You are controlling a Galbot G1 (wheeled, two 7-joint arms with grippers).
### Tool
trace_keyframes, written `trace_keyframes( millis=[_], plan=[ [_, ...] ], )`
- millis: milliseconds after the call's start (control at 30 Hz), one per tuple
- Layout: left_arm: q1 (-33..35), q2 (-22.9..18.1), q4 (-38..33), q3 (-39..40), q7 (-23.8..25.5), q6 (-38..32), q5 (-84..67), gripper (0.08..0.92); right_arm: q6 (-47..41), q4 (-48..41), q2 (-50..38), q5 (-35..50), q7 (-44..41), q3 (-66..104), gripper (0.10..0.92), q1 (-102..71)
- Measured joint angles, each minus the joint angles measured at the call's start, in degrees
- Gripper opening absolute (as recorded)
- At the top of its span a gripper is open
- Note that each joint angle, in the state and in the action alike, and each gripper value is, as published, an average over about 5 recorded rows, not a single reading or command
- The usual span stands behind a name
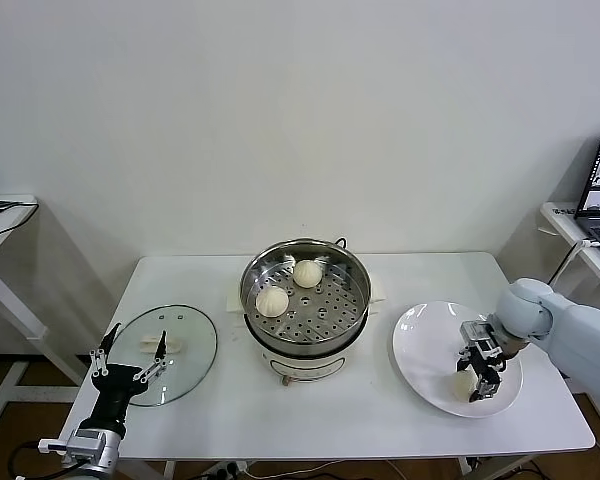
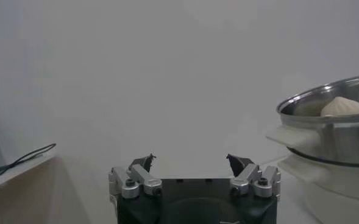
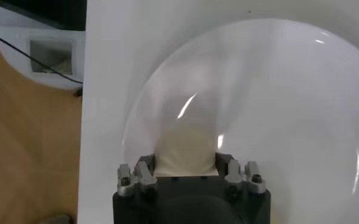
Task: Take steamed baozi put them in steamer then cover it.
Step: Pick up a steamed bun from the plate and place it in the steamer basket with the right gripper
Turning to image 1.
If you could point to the white side table with laptop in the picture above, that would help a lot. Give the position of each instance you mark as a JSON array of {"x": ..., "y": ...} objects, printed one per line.
[{"x": 555, "y": 216}]

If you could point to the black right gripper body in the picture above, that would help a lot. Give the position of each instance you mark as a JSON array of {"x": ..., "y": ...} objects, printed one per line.
[{"x": 489, "y": 362}]

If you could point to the white round plate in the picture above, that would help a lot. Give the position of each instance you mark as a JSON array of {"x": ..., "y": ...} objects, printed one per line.
[{"x": 420, "y": 350}]

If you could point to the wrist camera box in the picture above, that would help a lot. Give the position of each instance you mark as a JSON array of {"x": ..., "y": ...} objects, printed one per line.
[
  {"x": 87, "y": 442},
  {"x": 475, "y": 340}
]

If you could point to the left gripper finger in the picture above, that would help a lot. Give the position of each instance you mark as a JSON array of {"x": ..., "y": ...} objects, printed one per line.
[
  {"x": 161, "y": 346},
  {"x": 98, "y": 354}
]

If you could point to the white steamed baozi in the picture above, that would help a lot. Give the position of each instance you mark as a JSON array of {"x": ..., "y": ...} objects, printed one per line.
[
  {"x": 271, "y": 301},
  {"x": 464, "y": 386},
  {"x": 307, "y": 273}
]

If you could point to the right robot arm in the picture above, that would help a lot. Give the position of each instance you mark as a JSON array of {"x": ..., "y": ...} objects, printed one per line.
[{"x": 580, "y": 330}]

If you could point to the perforated steel steamer basket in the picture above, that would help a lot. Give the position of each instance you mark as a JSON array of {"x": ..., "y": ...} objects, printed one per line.
[{"x": 340, "y": 310}]

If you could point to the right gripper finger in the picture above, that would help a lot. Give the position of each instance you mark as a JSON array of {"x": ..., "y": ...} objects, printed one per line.
[
  {"x": 465, "y": 363},
  {"x": 489, "y": 386}
]

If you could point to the white electric cooker base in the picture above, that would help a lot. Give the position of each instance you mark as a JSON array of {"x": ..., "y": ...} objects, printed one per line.
[{"x": 305, "y": 367}]

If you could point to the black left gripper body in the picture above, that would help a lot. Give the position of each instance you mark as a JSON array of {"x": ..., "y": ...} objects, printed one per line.
[{"x": 112, "y": 390}]

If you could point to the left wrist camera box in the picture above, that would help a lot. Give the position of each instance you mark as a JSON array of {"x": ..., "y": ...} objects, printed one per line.
[{"x": 87, "y": 442}]

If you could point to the white power strip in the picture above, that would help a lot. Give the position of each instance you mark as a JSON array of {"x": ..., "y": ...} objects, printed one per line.
[{"x": 230, "y": 468}]

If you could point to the white side table with adapter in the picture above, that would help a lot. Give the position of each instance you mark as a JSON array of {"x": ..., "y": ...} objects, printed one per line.
[{"x": 10, "y": 216}]

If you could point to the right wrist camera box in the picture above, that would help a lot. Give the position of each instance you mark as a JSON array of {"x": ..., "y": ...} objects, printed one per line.
[{"x": 475, "y": 340}]

